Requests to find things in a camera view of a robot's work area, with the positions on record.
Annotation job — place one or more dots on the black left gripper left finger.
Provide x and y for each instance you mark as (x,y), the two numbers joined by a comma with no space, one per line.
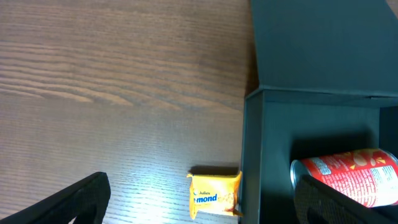
(83,202)

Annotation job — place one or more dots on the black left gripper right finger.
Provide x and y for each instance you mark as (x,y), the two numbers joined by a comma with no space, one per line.
(315,202)

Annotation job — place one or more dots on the red Pringles can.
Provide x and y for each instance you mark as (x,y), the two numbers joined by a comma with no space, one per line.
(368,176)

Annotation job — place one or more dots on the yellow almond biscuit packet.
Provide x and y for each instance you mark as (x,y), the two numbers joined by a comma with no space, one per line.
(215,194)

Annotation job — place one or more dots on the black open box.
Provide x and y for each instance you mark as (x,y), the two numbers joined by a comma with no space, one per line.
(327,73)

